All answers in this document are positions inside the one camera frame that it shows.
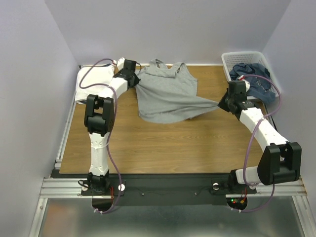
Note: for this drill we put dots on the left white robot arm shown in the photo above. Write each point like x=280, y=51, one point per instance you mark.
x=99, y=119

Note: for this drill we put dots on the grey tank top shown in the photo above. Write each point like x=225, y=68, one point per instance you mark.
x=169, y=95

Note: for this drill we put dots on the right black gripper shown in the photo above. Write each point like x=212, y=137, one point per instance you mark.
x=224, y=103

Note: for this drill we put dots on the folded white tank top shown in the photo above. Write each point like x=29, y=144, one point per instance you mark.
x=93, y=84

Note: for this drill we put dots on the white plastic basket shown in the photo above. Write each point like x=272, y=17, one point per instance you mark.
x=248, y=57

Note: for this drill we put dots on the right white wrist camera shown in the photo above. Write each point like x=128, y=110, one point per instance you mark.
x=247, y=84

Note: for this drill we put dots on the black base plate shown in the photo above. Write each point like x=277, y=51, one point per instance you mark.
x=175, y=189

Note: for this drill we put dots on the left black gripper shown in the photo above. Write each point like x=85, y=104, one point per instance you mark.
x=137, y=80

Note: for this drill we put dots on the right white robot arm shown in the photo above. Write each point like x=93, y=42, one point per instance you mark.
x=280, y=161

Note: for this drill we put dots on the aluminium frame rail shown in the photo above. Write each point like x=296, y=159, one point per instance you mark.
x=279, y=211

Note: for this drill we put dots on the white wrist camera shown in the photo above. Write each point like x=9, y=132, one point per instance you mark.
x=120, y=63
x=247, y=84

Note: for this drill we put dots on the blue tank top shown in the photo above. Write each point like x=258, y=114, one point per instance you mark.
x=259, y=88

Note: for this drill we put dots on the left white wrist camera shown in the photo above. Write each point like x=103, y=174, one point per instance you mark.
x=120, y=63

